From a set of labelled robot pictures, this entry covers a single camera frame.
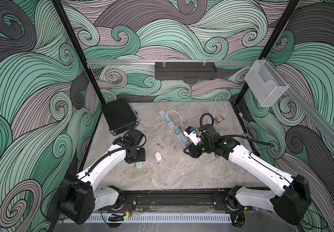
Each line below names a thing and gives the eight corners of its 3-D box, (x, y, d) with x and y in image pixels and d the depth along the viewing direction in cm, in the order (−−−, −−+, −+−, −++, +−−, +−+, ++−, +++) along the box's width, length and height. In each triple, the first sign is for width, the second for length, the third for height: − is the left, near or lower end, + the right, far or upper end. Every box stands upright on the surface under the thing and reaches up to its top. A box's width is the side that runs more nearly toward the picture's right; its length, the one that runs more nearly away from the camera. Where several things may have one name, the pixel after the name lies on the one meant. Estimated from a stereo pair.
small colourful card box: (218, 124, 109) (219, 122, 107) (212, 119, 112) (213, 117, 110) (224, 120, 112) (225, 118, 110) (219, 115, 115) (219, 113, 113)
